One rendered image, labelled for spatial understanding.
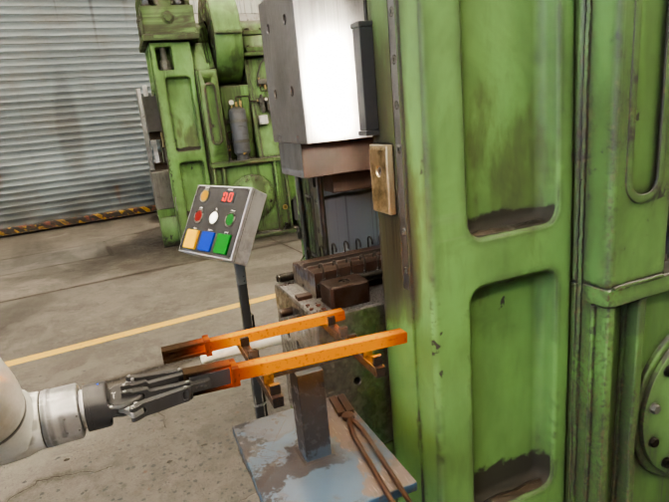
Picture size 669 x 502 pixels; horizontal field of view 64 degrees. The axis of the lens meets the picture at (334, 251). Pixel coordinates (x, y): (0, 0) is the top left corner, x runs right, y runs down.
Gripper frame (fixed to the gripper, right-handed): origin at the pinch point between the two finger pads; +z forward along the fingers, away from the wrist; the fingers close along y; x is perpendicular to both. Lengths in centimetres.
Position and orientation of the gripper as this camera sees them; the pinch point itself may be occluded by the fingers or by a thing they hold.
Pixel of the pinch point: (209, 376)
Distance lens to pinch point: 99.0
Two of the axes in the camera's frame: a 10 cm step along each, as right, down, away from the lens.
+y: 4.0, 2.1, -8.9
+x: -0.7, -9.6, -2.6
